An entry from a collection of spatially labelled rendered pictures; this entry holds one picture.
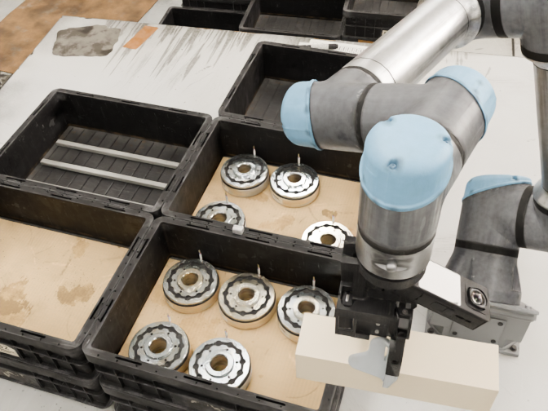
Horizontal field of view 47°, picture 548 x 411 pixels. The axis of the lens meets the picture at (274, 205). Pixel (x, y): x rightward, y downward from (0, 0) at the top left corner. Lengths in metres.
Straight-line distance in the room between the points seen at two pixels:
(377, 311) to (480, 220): 0.56
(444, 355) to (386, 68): 0.35
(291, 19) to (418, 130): 2.22
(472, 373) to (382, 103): 0.35
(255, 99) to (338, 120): 0.93
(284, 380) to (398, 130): 0.63
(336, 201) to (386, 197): 0.78
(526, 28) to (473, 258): 0.44
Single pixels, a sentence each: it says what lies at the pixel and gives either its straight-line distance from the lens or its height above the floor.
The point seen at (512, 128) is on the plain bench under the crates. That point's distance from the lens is 1.76.
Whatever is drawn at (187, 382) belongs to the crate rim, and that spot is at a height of 0.93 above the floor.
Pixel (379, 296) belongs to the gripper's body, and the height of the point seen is 1.23.
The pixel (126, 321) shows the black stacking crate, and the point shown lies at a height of 0.86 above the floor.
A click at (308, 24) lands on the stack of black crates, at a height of 0.38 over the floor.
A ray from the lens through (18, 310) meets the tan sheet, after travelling 1.26.
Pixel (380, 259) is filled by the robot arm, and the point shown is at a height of 1.32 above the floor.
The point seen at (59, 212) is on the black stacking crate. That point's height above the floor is 0.89.
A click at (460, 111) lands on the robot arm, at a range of 0.61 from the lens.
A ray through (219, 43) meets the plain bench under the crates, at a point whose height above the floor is 0.70.
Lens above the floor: 1.79
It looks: 47 degrees down
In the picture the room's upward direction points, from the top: 3 degrees counter-clockwise
